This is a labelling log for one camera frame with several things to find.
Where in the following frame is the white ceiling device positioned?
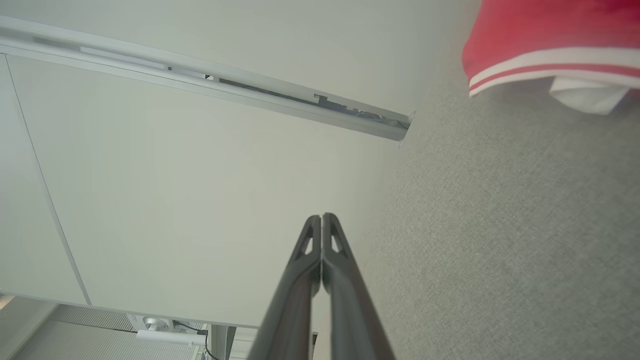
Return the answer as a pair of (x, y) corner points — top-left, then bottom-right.
(127, 314), (208, 347)

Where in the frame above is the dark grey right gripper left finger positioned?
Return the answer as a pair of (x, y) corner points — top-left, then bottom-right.
(247, 215), (322, 360)

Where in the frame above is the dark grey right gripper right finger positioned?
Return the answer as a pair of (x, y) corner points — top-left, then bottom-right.
(322, 213), (397, 360)

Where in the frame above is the red Bulls basketball jersey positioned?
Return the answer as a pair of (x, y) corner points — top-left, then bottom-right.
(461, 0), (640, 116)

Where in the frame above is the grey metal partition post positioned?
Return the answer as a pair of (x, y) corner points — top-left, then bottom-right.
(0, 15), (416, 143)

